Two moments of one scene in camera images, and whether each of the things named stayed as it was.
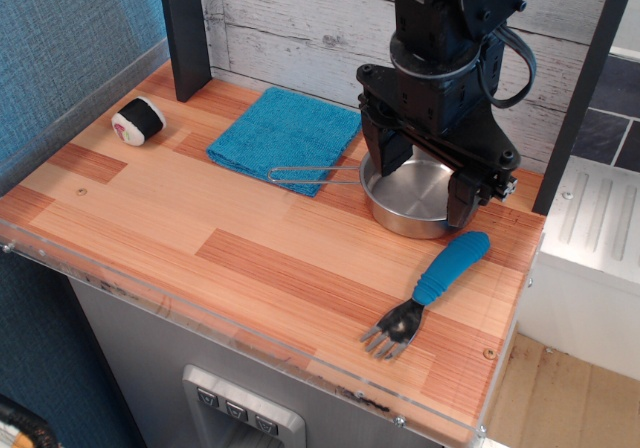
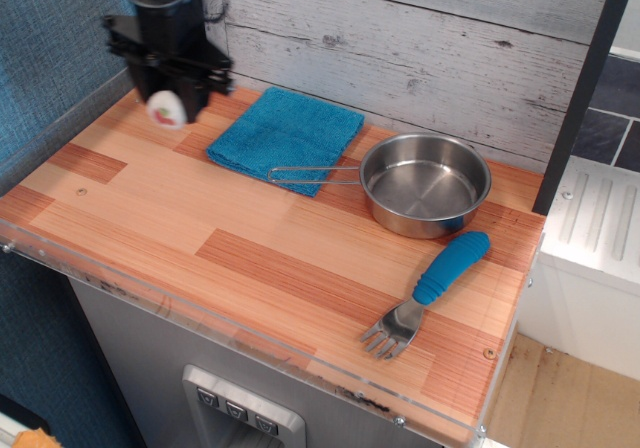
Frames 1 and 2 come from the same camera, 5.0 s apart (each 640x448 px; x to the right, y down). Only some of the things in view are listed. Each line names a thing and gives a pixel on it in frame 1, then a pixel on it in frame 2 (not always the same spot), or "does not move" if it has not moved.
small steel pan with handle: [412, 201] does not move
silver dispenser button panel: [225, 415] does not move
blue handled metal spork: [390, 337] does not move
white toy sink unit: [583, 293] does not move
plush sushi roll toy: [138, 121] to [166, 110]
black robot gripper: [452, 117] to [167, 37]
